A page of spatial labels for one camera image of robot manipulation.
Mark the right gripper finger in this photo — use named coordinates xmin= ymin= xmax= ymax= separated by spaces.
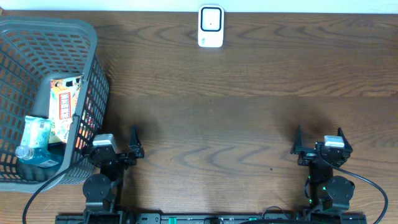
xmin=293 ymin=125 xmax=303 ymax=149
xmin=337 ymin=127 xmax=353 ymax=152

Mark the teal wet wipes pack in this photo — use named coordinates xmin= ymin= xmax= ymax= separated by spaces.
xmin=21 ymin=116 xmax=52 ymax=149

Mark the blue liquid bottle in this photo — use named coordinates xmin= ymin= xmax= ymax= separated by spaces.
xmin=15 ymin=146 xmax=63 ymax=168

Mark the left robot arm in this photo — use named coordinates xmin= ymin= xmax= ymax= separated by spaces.
xmin=83 ymin=126 xmax=144 ymax=213

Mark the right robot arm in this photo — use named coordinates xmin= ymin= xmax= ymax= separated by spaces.
xmin=290 ymin=128 xmax=354 ymax=213

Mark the white barcode scanner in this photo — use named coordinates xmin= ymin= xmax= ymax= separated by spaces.
xmin=198 ymin=5 xmax=224 ymax=48

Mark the yellow snack package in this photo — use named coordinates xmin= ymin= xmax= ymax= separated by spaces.
xmin=49 ymin=76 xmax=82 ymax=144

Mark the grey plastic shopping basket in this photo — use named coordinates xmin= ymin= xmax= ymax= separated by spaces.
xmin=1 ymin=16 xmax=109 ymax=194

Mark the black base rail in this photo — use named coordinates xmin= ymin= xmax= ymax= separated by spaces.
xmin=54 ymin=213 xmax=367 ymax=224

